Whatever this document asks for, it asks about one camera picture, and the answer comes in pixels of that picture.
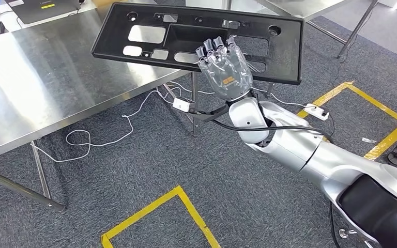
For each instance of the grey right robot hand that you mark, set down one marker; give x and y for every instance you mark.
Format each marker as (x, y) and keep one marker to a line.
(227, 77)

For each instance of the black plastic plate holder part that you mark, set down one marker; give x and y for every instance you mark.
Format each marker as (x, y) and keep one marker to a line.
(287, 58)

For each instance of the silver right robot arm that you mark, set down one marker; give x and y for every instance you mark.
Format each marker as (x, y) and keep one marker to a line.
(287, 143)

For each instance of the white power strip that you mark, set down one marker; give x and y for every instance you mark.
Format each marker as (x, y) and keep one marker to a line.
(316, 112)

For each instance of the white paper scrap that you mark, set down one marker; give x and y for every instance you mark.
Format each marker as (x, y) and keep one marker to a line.
(369, 140)

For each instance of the yellow floor tape square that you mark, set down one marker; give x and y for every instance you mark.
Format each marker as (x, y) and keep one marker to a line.
(390, 140)
(143, 210)

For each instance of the chrome stool base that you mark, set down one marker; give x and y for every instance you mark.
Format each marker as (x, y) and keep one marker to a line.
(344, 233)

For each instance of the grey laptop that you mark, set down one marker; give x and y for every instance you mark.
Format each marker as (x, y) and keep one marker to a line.
(41, 12)

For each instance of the white desk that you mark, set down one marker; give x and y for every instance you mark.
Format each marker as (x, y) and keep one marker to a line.
(6, 16)

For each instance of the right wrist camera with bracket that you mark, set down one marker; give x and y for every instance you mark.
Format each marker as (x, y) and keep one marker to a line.
(180, 104)

